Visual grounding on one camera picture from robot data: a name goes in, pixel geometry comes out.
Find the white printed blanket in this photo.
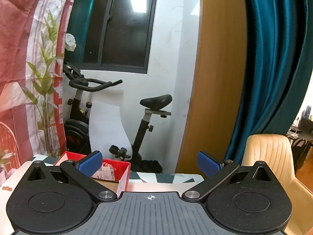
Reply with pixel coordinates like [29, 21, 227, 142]
[0, 160, 34, 235]

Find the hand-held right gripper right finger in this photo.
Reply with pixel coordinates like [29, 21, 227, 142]
[182, 150, 273, 202]

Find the small blue background box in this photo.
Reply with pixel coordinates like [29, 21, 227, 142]
[303, 105, 313, 121]

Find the red white printed backdrop cloth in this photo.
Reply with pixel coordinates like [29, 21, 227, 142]
[0, 0, 80, 174]

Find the black exercise bike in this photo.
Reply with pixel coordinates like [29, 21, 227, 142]
[63, 62, 173, 174]

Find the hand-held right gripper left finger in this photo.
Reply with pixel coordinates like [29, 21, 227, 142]
[25, 150, 118, 203]

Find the dark background chair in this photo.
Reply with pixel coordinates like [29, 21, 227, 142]
[291, 137, 313, 171]

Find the white paper board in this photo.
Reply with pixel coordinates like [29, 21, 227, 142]
[88, 100, 134, 162]

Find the red cardboard box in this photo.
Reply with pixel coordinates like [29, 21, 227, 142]
[53, 151, 132, 199]

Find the teal curtain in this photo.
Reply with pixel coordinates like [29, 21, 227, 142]
[224, 0, 313, 162]

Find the wooden panel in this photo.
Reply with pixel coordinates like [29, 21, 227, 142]
[174, 0, 248, 176]

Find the dark framed window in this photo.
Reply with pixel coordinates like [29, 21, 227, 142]
[66, 0, 160, 74]

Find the white plastic bag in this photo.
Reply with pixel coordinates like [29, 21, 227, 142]
[64, 33, 77, 52]

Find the beige padded chair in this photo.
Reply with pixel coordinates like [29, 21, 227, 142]
[241, 134, 313, 235]

